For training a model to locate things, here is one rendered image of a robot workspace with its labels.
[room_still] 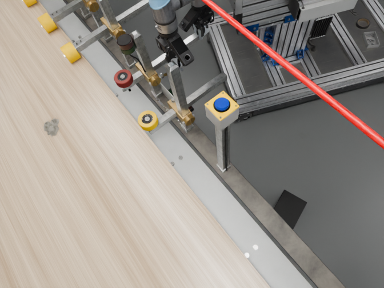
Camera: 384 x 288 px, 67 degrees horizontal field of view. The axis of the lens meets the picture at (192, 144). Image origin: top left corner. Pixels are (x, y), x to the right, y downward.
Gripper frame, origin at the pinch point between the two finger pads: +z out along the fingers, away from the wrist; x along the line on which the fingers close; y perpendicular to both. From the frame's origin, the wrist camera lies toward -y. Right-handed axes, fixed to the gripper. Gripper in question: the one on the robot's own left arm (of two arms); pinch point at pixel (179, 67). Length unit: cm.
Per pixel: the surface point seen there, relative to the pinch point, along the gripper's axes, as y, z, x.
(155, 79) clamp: 10.0, 10.8, 8.2
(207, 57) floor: 64, 98, -59
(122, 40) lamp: 14.7, -13.7, 13.6
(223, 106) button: -37.6, -25.7, 8.2
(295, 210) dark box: -69, 85, -20
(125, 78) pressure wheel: 16.8, 7.2, 18.7
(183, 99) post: -12.2, 1.3, 7.5
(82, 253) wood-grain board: -35, 7, 70
